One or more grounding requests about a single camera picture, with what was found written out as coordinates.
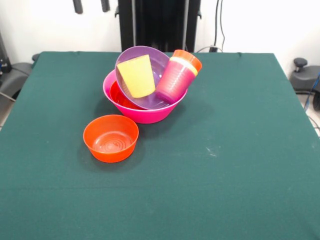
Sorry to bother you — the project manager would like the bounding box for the purple cup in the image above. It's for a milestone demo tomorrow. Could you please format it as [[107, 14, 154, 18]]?
[[154, 59, 195, 103]]

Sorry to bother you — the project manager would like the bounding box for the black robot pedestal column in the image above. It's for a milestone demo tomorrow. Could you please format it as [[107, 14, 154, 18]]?
[[114, 0, 202, 53]]

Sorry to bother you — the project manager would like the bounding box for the small orange bowl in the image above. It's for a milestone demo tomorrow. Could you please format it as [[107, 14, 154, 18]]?
[[82, 114, 140, 164]]

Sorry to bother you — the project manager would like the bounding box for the dark green tablecloth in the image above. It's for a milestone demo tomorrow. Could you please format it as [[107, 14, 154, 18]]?
[[0, 51, 320, 240]]

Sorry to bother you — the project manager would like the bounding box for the large orange bowl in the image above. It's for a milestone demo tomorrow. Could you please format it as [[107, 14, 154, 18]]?
[[109, 80, 143, 111]]

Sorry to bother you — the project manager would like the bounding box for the large pink bowl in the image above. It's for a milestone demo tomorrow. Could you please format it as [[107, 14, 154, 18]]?
[[102, 69, 189, 125]]

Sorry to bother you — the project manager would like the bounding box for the orange cup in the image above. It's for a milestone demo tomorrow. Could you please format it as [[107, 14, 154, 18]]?
[[172, 49, 203, 73]]

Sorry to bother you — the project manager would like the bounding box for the purple bowl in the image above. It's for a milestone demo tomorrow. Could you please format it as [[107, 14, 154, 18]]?
[[114, 45, 176, 111]]

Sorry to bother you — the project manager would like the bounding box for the pale yellow cup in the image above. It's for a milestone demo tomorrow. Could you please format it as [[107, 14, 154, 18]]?
[[116, 54, 157, 99]]

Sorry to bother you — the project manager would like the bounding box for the bright yellow cup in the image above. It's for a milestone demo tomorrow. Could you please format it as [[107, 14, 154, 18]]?
[[169, 56, 199, 76]]

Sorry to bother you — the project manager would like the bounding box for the black pedestal foot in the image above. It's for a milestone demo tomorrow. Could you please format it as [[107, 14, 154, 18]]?
[[0, 62, 35, 106], [289, 57, 320, 94]]

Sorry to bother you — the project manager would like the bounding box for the black hanging cable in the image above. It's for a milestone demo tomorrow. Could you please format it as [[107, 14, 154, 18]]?
[[214, 0, 227, 52]]

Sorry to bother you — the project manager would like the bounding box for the tangle of floor cables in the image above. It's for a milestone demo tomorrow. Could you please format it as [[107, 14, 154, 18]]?
[[302, 72, 320, 131]]

